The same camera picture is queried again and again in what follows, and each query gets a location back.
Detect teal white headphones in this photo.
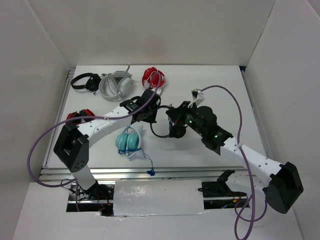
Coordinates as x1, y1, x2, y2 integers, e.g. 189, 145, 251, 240
115, 125, 156, 177

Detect black wired headphones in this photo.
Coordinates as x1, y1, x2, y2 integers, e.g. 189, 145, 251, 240
149, 104, 188, 139

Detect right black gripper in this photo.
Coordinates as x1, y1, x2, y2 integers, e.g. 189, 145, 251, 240
166, 100, 206, 137

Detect red black headphones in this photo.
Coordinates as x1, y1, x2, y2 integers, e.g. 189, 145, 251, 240
66, 109, 95, 126

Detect red wrapped headphones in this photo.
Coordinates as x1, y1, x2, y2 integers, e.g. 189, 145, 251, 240
141, 66, 167, 90

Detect aluminium rail frame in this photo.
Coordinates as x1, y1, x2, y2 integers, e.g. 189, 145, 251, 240
38, 166, 256, 181

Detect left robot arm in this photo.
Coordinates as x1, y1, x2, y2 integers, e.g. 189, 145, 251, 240
53, 89, 161, 200

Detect black headphones at back left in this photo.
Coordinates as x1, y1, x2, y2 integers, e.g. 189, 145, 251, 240
70, 72, 102, 92

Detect grey white headphones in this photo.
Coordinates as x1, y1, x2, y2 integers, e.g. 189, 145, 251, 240
98, 64, 134, 102

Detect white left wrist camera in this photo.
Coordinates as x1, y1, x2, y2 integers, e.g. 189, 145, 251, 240
155, 88, 164, 97

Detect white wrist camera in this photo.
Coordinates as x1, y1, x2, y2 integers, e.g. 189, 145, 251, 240
155, 88, 164, 97
189, 89, 205, 107

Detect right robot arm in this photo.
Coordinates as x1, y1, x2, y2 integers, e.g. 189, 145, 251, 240
166, 101, 304, 214

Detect white foil-covered panel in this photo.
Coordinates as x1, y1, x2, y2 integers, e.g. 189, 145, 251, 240
113, 179, 205, 217

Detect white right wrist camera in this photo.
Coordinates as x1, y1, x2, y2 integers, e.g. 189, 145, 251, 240
189, 89, 205, 107

